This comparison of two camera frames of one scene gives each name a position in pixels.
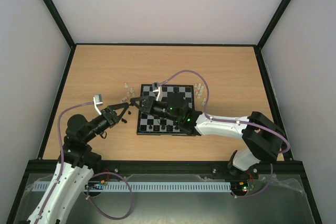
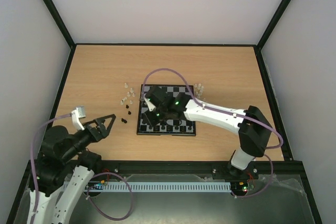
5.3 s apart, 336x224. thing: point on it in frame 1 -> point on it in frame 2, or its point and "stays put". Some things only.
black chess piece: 169,128 stays put
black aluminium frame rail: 178,167 stays put
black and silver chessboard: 152,124 stays put
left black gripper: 111,116 -> 104,131
